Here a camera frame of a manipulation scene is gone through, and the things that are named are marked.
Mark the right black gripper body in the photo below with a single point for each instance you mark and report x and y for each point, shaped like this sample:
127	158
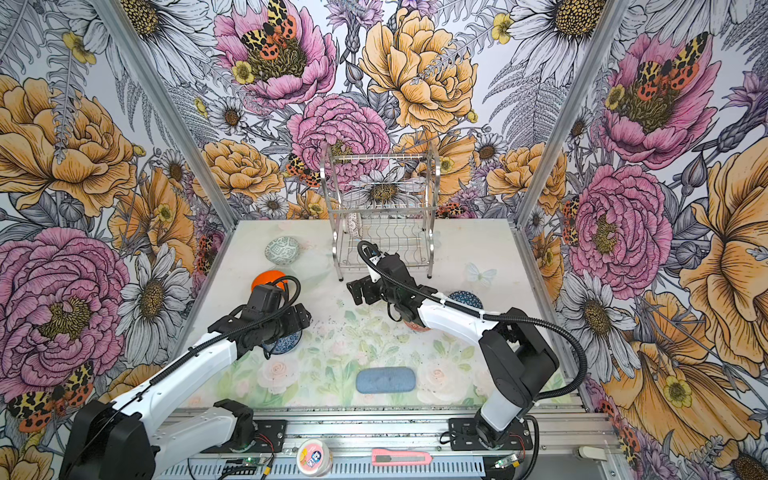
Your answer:
375	291

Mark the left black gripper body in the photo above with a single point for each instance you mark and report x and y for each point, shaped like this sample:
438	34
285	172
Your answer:
280	325

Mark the pink utility knife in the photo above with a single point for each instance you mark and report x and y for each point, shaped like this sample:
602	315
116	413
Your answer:
384	457

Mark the dark blue patterned bowl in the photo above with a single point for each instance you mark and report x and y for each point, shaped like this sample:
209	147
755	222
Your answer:
466	298

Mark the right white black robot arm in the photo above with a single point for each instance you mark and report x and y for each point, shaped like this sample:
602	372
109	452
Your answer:
519	359

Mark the steel wire dish rack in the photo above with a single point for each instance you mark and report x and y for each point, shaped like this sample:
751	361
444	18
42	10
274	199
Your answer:
397	195

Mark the small green circuit board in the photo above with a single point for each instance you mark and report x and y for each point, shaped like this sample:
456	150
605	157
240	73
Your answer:
247	463

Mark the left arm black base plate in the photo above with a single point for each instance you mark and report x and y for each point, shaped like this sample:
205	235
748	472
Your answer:
268	437

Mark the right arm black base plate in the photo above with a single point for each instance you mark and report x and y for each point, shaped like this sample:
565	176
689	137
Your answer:
462	435

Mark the blue floral ceramic bowl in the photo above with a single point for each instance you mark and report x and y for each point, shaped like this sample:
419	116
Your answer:
283	345

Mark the red patterned ceramic bowl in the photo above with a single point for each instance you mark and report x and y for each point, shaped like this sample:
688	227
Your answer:
416	326

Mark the green patterned ceramic bowl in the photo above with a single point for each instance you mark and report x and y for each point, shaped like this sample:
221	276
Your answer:
283	251

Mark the round pink sticker tin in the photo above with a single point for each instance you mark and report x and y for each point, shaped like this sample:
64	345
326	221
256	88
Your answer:
314	458

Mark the orange plastic bowl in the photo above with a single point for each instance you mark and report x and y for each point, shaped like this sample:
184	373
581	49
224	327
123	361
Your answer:
270	277

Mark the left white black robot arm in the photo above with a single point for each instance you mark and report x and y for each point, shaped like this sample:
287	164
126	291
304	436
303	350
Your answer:
124	438

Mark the white black lattice bowl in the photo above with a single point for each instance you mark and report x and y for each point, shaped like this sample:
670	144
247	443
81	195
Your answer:
354	224

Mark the blue grey sponge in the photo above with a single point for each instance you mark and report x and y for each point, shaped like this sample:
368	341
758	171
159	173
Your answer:
385	380

